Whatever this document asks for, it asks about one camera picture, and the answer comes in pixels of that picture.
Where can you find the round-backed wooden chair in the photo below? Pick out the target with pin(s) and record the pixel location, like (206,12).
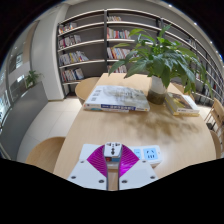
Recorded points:
(180,87)
(85,88)
(217,143)
(45,153)

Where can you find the green potted plant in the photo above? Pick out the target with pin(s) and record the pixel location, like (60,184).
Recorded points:
(163,63)

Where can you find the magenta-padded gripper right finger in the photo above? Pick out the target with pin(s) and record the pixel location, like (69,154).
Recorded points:
(138,174)

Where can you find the small green ledge plant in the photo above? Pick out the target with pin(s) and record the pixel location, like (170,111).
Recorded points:
(32,78)

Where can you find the yellow-edged picture book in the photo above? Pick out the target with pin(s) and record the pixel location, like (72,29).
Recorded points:
(181,103)

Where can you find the white power strip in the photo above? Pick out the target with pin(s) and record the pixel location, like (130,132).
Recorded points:
(150,154)

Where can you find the large white book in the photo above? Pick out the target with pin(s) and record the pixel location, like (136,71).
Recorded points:
(115,96)

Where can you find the small white charger block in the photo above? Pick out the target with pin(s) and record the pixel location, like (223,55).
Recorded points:
(112,149)

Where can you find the slatted wooden chair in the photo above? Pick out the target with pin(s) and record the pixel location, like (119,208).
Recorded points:
(216,113)

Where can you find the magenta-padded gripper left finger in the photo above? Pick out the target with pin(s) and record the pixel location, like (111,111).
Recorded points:
(86,175)

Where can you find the grey shelf unit with books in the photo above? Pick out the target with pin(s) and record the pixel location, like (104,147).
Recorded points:
(83,43)

